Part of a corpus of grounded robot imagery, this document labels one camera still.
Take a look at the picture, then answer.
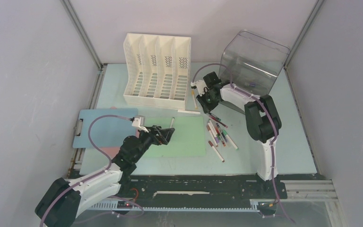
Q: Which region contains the white file organizer rack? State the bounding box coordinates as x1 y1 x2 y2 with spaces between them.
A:
123 33 191 110

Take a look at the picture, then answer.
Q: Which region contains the pink paper sheet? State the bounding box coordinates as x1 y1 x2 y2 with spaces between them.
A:
100 138 125 158

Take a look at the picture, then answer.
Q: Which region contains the dark red pen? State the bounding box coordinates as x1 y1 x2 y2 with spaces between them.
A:
209 115 228 128

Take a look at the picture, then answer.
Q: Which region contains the blue clipboard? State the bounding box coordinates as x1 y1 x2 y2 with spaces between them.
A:
72 108 138 148

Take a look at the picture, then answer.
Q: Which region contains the white marker pen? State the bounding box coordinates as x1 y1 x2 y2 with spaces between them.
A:
177 110 201 114

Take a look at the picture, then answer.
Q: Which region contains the red capped white marker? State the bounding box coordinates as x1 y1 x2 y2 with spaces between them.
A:
208 141 225 163

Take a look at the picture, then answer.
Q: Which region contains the yellow capped pen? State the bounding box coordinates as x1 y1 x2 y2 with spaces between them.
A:
191 90 198 109

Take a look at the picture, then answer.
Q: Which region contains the transparent grey drawer box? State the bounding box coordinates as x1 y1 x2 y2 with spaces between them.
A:
218 30 290 96

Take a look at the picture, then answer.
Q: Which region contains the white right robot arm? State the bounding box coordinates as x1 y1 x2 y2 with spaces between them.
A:
190 72 282 198

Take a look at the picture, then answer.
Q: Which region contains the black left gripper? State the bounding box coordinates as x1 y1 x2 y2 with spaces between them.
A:
132 125 173 162

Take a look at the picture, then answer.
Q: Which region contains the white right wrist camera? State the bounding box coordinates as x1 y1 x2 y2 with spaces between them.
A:
190 80 207 96

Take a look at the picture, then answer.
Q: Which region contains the green capped white marker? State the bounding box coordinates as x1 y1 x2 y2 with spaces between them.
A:
223 130 239 150

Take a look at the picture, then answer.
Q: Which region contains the green tipped dark pen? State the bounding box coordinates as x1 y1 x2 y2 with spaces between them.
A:
209 113 221 121

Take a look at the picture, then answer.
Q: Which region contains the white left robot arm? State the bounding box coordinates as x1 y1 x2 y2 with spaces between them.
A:
35 125 175 227

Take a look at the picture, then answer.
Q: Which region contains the brown capped white marker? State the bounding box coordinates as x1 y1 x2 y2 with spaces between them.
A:
206 124 218 147

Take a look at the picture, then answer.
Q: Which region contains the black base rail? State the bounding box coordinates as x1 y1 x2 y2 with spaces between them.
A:
117 175 287 209

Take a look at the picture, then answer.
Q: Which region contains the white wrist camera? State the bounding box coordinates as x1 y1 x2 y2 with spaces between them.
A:
132 115 149 132
190 80 207 96

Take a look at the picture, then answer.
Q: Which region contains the green clipboard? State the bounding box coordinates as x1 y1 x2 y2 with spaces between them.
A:
143 116 207 158

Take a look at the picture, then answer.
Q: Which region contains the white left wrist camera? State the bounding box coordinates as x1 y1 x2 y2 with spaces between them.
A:
132 115 149 132

